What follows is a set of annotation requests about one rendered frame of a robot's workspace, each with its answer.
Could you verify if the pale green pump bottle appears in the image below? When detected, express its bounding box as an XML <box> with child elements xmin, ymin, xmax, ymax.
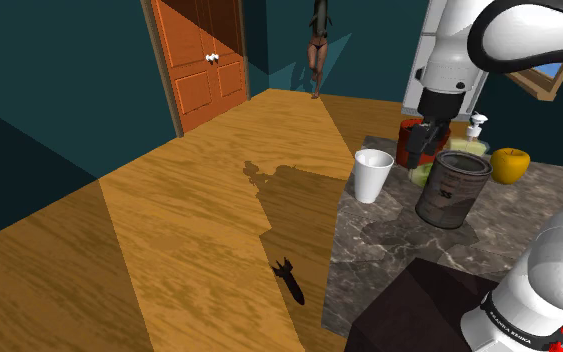
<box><xmin>448</xmin><ymin>111</ymin><xmax>492</xmax><ymax>158</ymax></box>

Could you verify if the red container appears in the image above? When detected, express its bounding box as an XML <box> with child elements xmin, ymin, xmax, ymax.
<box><xmin>395</xmin><ymin>117</ymin><xmax>453</xmax><ymax>170</ymax></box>

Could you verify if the pale green flat thing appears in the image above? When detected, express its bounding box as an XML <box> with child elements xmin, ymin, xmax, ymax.
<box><xmin>408</xmin><ymin>162</ymin><xmax>434</xmax><ymax>189</ymax></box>

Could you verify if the grey metal can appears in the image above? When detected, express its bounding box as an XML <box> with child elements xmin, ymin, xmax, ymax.
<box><xmin>414</xmin><ymin>149</ymin><xmax>494</xmax><ymax>231</ymax></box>

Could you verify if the yellow apple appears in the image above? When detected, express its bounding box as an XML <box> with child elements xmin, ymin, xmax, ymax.
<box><xmin>488</xmin><ymin>147</ymin><xmax>532</xmax><ymax>186</ymax></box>

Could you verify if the white cup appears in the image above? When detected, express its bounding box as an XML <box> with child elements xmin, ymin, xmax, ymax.
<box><xmin>353</xmin><ymin>148</ymin><xmax>396</xmax><ymax>205</ymax></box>

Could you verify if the wooden framed window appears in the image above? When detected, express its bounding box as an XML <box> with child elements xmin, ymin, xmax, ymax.
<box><xmin>504</xmin><ymin>61</ymin><xmax>563</xmax><ymax>103</ymax></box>

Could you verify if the standing human figure statue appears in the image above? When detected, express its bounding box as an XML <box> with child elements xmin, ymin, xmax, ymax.
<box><xmin>307</xmin><ymin>0</ymin><xmax>334</xmax><ymax>101</ymax></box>

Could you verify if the dark robot stand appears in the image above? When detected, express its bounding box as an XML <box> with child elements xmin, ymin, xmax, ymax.
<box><xmin>343</xmin><ymin>257</ymin><xmax>502</xmax><ymax>352</ymax></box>

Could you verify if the black bomb-shaped thing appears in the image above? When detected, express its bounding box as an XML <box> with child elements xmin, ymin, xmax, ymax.
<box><xmin>270</xmin><ymin>256</ymin><xmax>307</xmax><ymax>307</ymax></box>

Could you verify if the orange double door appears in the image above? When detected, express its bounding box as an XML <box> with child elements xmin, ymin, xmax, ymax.
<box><xmin>139</xmin><ymin>0</ymin><xmax>251</xmax><ymax>139</ymax></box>

